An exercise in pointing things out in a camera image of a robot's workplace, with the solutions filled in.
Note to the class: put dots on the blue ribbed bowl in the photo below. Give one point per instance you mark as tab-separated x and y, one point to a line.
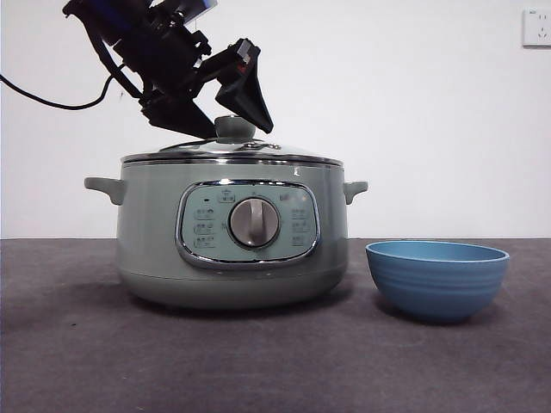
435	292

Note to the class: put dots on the white wall socket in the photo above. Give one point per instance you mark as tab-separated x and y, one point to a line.
538	28

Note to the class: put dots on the pale green electric steamer pot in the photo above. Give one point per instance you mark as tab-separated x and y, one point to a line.
146	241

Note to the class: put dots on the left wrist grey camera box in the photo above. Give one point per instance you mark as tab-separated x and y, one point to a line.
200	6

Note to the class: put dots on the glass lid with green knob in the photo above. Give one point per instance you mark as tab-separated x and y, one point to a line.
280	152

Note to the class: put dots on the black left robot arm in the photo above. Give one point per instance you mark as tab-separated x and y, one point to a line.
163	43

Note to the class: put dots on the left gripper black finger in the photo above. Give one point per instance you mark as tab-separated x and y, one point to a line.
245	94
181	116

